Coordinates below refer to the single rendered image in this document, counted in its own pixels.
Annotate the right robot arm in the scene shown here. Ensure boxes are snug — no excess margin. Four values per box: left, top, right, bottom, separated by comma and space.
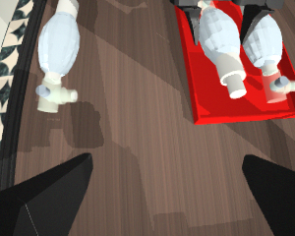
231, 0, 266, 6

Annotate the red tray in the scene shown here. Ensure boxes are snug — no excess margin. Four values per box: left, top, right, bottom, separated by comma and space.
174, 0, 295, 125

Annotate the white resuscitator with pale blue bag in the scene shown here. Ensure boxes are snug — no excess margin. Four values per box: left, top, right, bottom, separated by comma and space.
243, 15, 295, 103

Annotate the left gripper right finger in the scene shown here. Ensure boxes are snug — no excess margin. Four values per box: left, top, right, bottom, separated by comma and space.
242, 154, 295, 236

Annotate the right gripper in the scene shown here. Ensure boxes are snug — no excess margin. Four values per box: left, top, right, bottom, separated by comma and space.
169, 0, 284, 46

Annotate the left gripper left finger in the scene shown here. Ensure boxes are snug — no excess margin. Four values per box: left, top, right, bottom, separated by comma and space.
0, 152, 93, 236

